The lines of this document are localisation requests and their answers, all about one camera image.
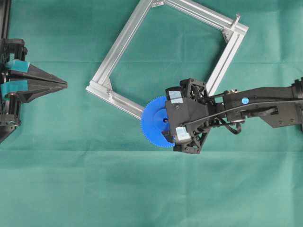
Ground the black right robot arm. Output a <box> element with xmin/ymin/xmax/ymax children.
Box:
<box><xmin>162</xmin><ymin>79</ymin><xmax>303</xmax><ymax>154</ymax></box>

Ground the steel shaft far corner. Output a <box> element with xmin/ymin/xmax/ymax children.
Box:
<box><xmin>232</xmin><ymin>14</ymin><xmax>241</xmax><ymax>28</ymax></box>

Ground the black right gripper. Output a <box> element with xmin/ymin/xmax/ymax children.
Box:
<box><xmin>161</xmin><ymin>78</ymin><xmax>227</xmax><ymax>154</ymax></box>

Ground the blue plastic gear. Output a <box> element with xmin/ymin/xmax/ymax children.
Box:
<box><xmin>141</xmin><ymin>96</ymin><xmax>175</xmax><ymax>148</ymax></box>

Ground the aluminium extrusion square frame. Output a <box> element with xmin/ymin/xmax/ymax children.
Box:
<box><xmin>86</xmin><ymin>0</ymin><xmax>249</xmax><ymax>119</ymax></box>

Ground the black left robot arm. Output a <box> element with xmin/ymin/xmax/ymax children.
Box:
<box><xmin>0</xmin><ymin>0</ymin><xmax>68</xmax><ymax>134</ymax></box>

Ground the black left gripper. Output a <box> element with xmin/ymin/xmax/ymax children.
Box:
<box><xmin>0</xmin><ymin>38</ymin><xmax>68</xmax><ymax>128</ymax></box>

